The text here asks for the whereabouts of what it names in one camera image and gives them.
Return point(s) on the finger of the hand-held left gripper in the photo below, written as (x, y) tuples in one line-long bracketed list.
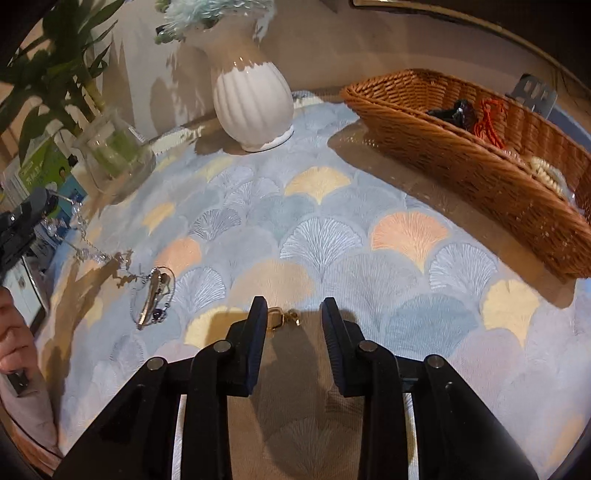
[(39, 201), (14, 240)]

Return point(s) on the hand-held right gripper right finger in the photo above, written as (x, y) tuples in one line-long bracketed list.
[(334, 341)]

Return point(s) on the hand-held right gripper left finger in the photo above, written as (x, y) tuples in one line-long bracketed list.
[(253, 341)]

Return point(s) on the small gold earring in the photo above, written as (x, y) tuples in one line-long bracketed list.
[(295, 318)]

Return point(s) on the brown wicker basket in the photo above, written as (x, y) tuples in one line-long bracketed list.
[(461, 170)]

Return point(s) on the black wristwatch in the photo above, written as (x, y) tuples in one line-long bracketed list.
[(455, 115)]

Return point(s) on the person's left forearm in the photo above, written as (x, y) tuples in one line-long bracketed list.
[(27, 415)]

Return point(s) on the person's left hand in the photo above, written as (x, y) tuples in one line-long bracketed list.
[(14, 327)]

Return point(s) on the clear glass vase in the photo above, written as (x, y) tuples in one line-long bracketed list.
[(117, 157)]

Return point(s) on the fan-patterned tablecloth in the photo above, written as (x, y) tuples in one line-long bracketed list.
[(323, 240)]

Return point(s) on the green bamboo plant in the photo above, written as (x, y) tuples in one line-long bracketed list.
[(51, 69)]

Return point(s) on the white ribbed vase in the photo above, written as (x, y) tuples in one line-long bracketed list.
[(251, 101)]

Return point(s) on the pale blue artificial flowers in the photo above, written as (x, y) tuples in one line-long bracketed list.
[(207, 14)]

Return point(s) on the grey metal bracket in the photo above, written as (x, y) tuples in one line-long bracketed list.
[(533, 94)]

